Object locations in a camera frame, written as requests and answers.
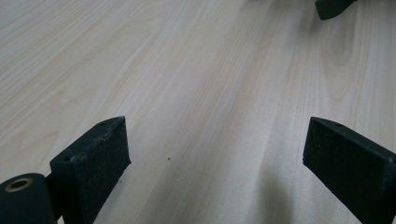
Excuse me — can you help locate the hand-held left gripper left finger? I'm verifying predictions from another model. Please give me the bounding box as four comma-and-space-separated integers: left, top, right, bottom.
46, 116, 132, 224

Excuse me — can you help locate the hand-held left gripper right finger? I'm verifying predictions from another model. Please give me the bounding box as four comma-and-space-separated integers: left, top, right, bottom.
303, 116, 396, 224

